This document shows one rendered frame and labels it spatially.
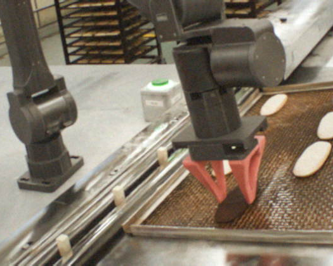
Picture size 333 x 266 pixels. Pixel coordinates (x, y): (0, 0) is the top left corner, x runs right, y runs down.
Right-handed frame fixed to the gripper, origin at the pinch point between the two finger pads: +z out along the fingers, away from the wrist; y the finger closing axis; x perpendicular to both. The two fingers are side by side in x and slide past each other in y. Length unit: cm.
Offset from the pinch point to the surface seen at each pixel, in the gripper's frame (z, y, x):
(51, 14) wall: -7, -486, 451
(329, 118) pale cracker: 0.0, 5.8, 23.8
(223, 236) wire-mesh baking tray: 0.9, 1.8, -7.7
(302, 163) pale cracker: 0.2, 6.0, 8.7
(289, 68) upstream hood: 3, -16, 67
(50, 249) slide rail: 2.8, -24.1, -11.7
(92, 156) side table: 2.9, -41.4, 18.4
